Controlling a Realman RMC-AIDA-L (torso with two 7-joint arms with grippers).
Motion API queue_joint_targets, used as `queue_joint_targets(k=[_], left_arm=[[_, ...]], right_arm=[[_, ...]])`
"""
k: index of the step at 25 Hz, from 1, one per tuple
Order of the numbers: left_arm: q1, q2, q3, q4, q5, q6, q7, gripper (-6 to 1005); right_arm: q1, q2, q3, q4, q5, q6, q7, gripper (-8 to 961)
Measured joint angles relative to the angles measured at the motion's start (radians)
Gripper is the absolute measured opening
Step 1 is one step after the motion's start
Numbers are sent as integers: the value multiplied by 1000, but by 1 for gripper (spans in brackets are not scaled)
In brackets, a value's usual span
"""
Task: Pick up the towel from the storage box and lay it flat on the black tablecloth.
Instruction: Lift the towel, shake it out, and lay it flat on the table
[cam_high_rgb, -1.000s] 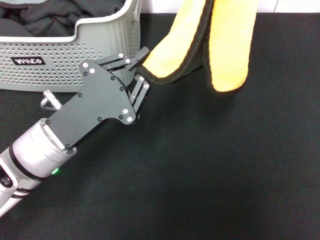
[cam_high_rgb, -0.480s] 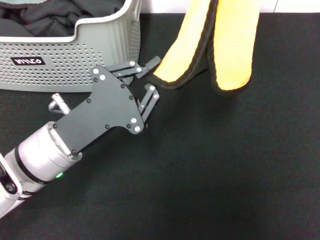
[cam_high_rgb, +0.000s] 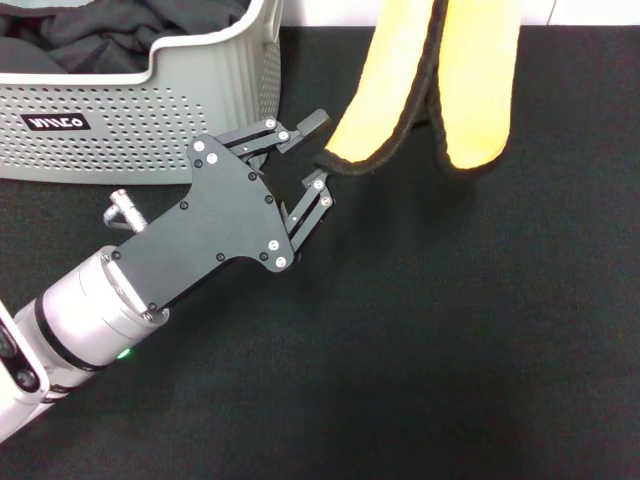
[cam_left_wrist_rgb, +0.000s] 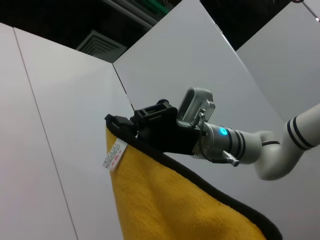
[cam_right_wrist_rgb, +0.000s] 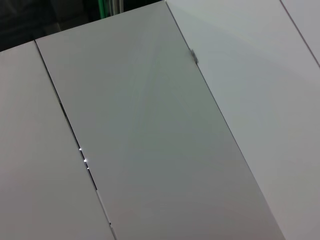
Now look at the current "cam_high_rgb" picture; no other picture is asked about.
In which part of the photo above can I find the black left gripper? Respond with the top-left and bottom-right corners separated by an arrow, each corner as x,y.
114,110 -> 337,314

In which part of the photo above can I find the grey yellow towel black trim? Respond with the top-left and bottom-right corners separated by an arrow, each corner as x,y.
312,0 -> 522,181

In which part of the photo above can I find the grey perforated storage box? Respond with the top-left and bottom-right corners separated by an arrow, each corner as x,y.
0,0 -> 284,186

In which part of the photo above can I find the black tablecloth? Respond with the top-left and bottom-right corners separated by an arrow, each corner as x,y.
0,24 -> 640,480

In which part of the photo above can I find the black cloth pile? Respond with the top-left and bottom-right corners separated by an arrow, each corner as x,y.
0,0 -> 252,76

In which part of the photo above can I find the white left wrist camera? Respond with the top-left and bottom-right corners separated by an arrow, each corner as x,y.
0,298 -> 52,405

